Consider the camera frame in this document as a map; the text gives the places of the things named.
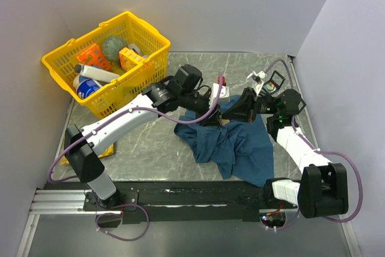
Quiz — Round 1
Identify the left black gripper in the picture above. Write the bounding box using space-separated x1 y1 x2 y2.
180 90 223 128

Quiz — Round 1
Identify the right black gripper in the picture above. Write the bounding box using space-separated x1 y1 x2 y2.
222 87 280 124

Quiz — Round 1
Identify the gold flower brooch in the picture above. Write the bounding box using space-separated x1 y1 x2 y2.
218 116 230 126

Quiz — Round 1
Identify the round pale green brooch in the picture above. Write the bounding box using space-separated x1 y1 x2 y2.
265 82 276 91

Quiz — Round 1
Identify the dark blue t-shirt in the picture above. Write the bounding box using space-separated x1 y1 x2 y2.
173 94 275 188

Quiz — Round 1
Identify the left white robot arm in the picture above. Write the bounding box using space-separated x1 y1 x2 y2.
64 64 223 210

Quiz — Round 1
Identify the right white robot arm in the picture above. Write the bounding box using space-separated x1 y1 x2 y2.
223 87 348 218

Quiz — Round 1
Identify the orange yellow snack box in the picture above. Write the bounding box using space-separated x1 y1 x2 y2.
119 47 146 72

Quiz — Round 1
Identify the yellow chips bag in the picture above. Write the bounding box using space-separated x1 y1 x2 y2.
59 143 116 166

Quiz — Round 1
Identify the green round melon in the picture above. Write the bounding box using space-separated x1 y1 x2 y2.
101 36 128 62

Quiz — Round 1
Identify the white tube bottle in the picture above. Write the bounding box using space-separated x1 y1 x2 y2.
74 63 120 83

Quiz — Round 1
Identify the blue white container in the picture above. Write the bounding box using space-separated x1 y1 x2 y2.
73 75 102 99

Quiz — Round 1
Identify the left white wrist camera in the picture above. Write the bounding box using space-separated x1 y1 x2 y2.
209 76 231 106

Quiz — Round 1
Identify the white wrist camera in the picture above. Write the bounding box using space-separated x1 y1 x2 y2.
209 76 231 106
247 70 266 96

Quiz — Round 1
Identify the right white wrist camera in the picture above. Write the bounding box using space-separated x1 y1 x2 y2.
247 70 266 96

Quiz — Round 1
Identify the black square frame marker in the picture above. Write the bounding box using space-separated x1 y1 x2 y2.
262 70 286 94

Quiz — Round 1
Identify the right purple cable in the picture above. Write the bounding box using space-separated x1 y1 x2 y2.
261 59 364 231

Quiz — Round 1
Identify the aluminium extrusion rail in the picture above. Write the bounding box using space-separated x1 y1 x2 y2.
28 187 100 216

